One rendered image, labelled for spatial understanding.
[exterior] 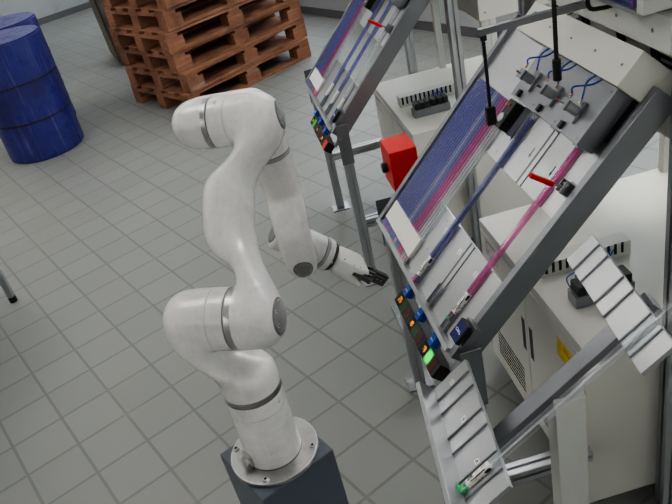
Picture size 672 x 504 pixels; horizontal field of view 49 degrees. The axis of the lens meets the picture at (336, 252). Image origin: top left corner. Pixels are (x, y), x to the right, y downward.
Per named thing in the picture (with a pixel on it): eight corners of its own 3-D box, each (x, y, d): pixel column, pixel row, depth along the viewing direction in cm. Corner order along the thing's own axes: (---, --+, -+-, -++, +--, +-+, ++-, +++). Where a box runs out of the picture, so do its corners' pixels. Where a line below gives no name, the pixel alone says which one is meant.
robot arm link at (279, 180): (293, 170, 155) (325, 277, 173) (287, 136, 168) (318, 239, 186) (252, 181, 156) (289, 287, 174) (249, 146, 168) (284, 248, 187)
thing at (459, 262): (462, 353, 169) (452, 349, 168) (390, 223, 225) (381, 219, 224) (511, 290, 162) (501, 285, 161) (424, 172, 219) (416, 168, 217)
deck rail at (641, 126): (471, 366, 169) (450, 357, 166) (468, 360, 170) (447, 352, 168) (679, 102, 145) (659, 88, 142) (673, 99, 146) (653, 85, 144)
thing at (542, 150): (570, 230, 157) (553, 221, 155) (465, 125, 213) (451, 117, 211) (673, 99, 146) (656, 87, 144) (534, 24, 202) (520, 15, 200)
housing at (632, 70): (663, 119, 148) (616, 86, 142) (555, 55, 190) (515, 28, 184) (690, 84, 145) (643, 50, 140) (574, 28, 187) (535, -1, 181)
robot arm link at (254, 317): (216, 353, 142) (294, 350, 138) (187, 350, 131) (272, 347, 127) (219, 110, 152) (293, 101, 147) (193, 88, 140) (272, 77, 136)
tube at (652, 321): (464, 494, 134) (459, 492, 134) (462, 488, 136) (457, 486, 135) (676, 308, 115) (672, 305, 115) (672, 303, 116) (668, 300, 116)
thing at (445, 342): (468, 361, 170) (444, 351, 167) (394, 229, 226) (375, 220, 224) (471, 357, 170) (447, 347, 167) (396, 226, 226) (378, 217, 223)
